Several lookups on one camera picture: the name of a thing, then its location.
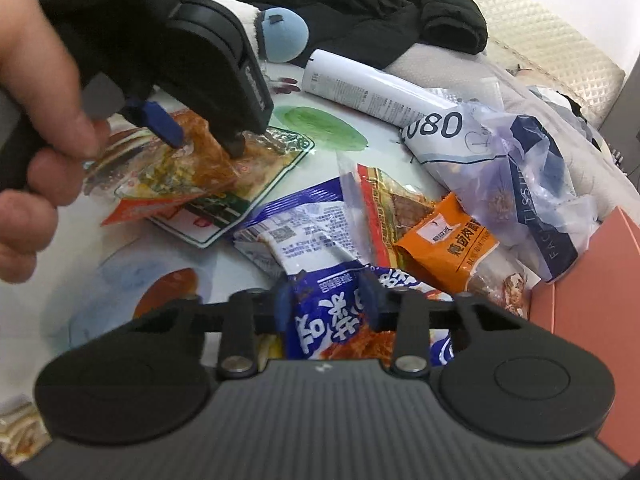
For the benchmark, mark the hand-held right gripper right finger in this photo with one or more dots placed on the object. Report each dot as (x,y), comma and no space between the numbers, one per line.
(370,302)

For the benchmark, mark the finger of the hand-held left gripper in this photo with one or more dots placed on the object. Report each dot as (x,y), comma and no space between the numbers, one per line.
(160,125)
(232,142)

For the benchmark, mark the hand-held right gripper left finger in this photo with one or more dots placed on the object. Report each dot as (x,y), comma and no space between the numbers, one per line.
(282,310)

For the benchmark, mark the clear orange snack packet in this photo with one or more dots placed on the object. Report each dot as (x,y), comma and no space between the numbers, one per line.
(270,155)

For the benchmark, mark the pink cardboard box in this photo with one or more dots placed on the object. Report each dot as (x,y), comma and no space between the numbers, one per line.
(590,285)

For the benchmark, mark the person's left hand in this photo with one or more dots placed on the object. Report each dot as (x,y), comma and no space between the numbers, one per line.
(40,70)

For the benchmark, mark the white blue snack packet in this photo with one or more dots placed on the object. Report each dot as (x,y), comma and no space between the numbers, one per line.
(295,230)

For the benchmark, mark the small red orange snack packet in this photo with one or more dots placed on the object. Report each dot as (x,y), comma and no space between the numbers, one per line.
(135,208)

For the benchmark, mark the red yellow snack packet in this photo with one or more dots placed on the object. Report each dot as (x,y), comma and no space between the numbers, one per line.
(385,200)

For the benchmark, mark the blue white penguin plush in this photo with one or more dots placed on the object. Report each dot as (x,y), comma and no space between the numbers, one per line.
(282,35)

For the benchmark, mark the clear brown snack packet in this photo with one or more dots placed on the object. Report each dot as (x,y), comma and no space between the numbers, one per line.
(502,285)

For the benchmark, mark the white tube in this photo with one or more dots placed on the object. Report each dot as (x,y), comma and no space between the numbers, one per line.
(360,85)

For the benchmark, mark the food print tablecloth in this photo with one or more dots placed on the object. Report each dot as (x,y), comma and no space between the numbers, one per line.
(100,270)

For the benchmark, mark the clear blue plastic bag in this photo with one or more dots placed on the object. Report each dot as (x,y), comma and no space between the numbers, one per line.
(525,170)

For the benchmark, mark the grey quilt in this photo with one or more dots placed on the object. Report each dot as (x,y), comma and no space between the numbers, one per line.
(425,65)

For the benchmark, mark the black puffer jacket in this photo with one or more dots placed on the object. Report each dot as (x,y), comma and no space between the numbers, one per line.
(390,0)

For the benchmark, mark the cream quilted headboard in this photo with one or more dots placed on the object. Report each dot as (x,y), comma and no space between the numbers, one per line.
(540,20)

